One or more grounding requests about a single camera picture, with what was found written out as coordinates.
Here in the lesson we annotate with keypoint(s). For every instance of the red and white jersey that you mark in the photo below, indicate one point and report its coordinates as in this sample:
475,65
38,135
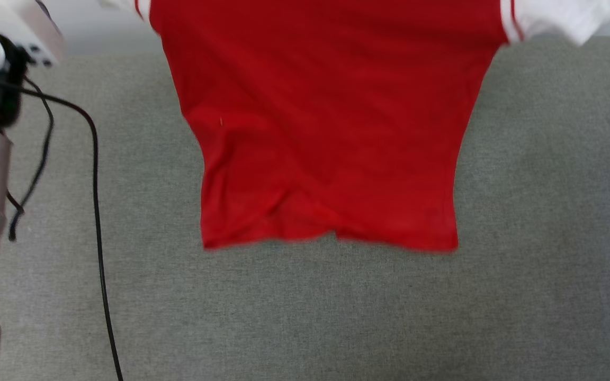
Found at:
326,132

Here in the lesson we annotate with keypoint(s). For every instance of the grey fabric sofa seat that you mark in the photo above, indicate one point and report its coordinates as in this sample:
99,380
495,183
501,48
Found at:
337,307

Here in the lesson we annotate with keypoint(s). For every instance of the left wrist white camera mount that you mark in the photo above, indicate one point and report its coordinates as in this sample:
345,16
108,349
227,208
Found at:
19,21

